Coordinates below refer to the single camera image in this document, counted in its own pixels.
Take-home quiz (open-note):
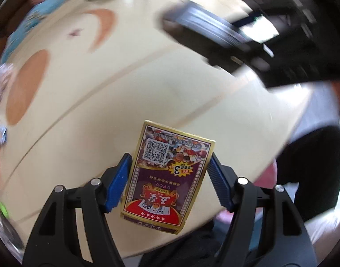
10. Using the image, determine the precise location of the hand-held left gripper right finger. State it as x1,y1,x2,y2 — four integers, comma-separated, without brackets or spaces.
207,153,318,267

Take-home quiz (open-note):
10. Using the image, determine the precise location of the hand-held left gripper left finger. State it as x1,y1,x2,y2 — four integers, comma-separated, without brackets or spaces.
22,152,133,267

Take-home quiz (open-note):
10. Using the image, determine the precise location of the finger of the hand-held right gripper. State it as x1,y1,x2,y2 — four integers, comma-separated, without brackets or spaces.
161,1,254,67

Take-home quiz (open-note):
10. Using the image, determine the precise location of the playing card box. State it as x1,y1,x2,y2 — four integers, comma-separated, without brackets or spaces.
120,120,216,235

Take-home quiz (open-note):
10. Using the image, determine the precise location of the pink round item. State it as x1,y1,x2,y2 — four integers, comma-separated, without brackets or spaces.
254,158,279,190

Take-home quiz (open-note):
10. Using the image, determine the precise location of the person's black pants leg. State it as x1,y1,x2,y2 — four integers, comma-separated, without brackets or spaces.
276,125,340,223

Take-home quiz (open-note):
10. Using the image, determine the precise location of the clear plastic wrapper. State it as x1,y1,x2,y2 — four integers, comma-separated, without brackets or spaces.
0,63,15,112

